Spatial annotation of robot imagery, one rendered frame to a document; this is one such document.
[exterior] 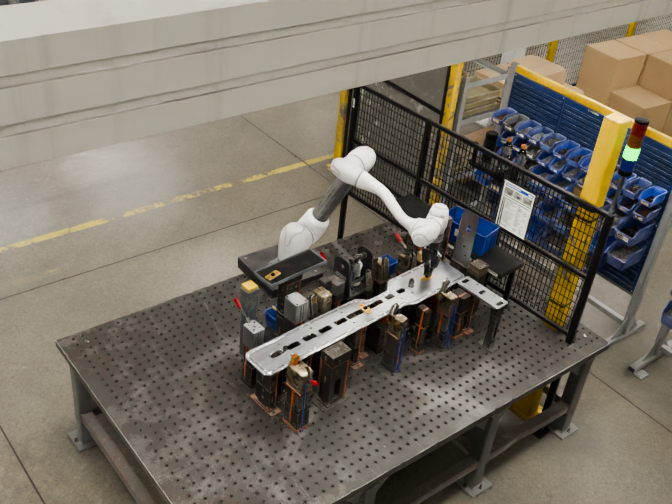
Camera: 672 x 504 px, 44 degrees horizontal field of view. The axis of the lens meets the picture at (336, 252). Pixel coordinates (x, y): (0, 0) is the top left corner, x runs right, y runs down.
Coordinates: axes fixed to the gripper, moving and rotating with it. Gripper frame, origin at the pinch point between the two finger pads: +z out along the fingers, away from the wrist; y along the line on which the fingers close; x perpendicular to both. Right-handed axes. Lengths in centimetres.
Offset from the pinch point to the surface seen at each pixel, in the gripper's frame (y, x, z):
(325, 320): -5, -69, 5
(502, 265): 19.4, 40.7, 2.0
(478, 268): 15.5, 23.7, -0.7
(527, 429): 69, 28, 82
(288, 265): -35, -70, -11
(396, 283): -6.0, -17.7, 4.9
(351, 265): -17.1, -42.5, -10.6
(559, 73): -133, 309, 2
